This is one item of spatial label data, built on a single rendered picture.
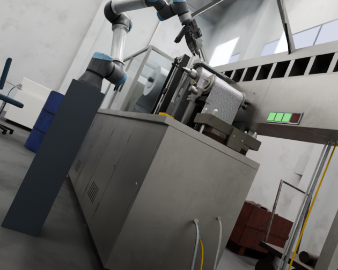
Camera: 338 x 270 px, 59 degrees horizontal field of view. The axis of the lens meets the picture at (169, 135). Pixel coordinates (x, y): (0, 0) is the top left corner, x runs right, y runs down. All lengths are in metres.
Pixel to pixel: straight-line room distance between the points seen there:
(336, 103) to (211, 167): 0.68
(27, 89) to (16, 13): 4.17
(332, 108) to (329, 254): 0.67
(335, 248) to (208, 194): 0.62
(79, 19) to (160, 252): 10.01
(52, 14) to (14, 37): 1.43
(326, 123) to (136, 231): 1.06
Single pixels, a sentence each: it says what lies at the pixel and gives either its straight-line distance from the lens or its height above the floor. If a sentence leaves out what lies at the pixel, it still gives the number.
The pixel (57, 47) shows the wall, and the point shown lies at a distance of 10.89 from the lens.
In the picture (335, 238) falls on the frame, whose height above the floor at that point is 0.69.
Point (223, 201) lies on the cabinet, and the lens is 1.74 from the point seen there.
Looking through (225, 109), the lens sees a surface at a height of 1.14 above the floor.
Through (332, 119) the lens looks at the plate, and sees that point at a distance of 1.61.
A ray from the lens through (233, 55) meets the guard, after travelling 2.62.
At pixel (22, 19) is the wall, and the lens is 11.14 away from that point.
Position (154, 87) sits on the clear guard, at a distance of 2.85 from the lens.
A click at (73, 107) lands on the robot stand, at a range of 1.80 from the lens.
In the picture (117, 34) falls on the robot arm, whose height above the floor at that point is 1.32.
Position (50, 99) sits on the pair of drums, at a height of 0.79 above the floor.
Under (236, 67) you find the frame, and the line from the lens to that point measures 2.50.
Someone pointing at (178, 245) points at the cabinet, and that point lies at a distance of 1.69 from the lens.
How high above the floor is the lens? 0.70
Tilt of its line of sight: 4 degrees up
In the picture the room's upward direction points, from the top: 24 degrees clockwise
